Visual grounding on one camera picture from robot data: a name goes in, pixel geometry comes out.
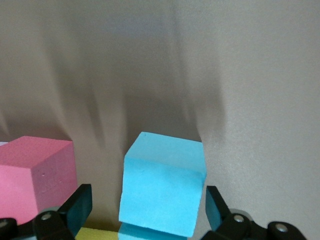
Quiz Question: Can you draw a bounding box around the blue foam cube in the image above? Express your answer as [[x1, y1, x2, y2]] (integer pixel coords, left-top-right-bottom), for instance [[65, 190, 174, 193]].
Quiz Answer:
[[117, 222, 188, 240], [118, 131, 209, 237]]

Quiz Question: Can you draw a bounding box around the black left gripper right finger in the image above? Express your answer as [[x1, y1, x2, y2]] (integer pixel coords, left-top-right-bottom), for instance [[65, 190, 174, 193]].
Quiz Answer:
[[201, 185, 308, 240]]

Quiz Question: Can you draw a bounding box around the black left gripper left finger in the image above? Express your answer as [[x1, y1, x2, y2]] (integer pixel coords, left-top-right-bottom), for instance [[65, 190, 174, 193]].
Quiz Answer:
[[0, 183, 93, 240]]

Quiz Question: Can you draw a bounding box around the red foam cube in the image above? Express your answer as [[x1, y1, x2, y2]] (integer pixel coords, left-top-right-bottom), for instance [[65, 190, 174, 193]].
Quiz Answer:
[[0, 135, 77, 224]]

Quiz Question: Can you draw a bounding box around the yellow foam cube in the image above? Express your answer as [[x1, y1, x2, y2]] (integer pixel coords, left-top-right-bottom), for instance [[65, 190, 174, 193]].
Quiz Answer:
[[74, 226, 120, 240]]

